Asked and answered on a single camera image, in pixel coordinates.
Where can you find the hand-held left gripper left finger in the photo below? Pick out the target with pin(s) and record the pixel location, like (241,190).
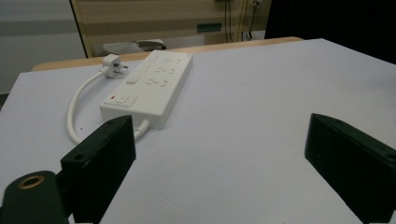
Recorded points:
(99,155)

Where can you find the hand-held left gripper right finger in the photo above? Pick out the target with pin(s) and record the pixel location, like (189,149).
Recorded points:
(351,161)

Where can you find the white power strip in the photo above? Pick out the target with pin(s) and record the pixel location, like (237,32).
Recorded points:
(152,90)

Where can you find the white power plug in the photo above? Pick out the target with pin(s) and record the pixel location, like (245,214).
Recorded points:
(110,66)

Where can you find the white and grey chair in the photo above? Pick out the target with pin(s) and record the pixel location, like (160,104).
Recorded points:
(130,46)

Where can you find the dark curtain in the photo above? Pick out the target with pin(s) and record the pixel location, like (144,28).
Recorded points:
(342,21)

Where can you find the light wooden panel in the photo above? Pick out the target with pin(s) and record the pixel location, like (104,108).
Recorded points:
(140,18)

